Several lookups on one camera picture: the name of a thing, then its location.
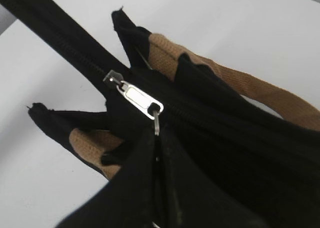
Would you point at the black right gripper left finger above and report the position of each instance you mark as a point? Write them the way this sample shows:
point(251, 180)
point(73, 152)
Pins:
point(127, 199)

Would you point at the silver zipper pull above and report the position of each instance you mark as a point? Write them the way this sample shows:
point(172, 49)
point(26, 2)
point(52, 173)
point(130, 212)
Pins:
point(144, 102)

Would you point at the black tote bag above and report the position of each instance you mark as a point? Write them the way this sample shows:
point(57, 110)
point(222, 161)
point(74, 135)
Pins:
point(259, 143)

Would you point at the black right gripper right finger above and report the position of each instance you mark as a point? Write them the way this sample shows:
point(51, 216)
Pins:
point(192, 199)

